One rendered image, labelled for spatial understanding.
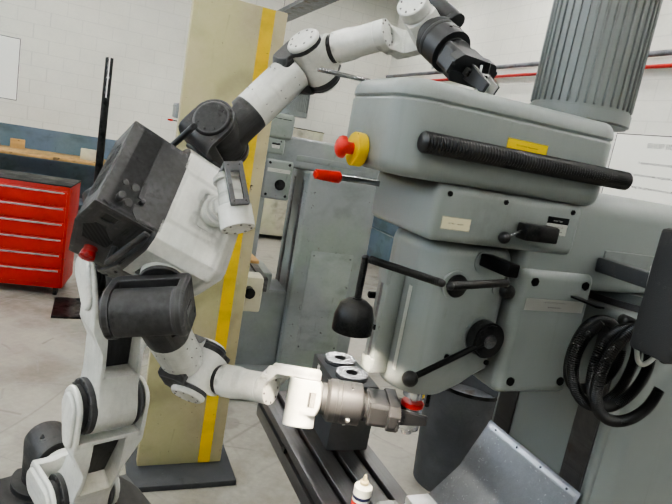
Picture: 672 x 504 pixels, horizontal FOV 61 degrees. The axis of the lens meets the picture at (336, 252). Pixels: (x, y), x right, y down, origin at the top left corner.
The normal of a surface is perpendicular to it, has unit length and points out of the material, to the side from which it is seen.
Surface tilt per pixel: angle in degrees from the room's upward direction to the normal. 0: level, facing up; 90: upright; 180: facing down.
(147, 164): 58
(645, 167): 90
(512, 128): 90
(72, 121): 90
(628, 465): 89
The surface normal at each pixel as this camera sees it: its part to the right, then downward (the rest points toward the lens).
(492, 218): 0.37, 0.24
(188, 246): 0.67, -0.29
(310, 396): 0.11, -0.18
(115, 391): 0.69, 0.11
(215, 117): -0.08, -0.32
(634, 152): -0.91, -0.09
